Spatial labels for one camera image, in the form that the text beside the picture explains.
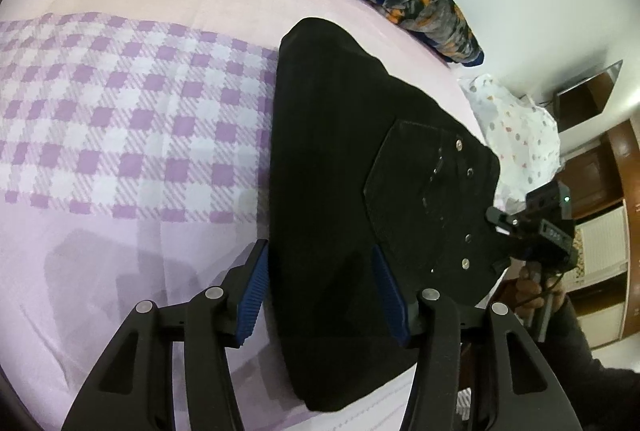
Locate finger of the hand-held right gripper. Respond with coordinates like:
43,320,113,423
485,206,521,237

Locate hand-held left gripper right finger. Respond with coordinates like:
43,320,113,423
371,245,586,431

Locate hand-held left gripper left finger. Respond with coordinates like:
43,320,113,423
60,238,271,431

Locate black pants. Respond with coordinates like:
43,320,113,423
267,17,502,413

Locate person's right forearm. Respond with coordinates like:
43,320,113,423
537,296,640,431

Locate person's right hand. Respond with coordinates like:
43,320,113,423
515,263,568,327

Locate white cabinet door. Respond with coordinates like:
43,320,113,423
575,206,630,292
575,298,628,351

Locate white dotted pillow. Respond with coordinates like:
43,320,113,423
459,75,562,206

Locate brown wooden cabinet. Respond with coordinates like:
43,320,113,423
552,60,640,352

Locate pink purple checked bed sheet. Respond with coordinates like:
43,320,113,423
0,0,501,431

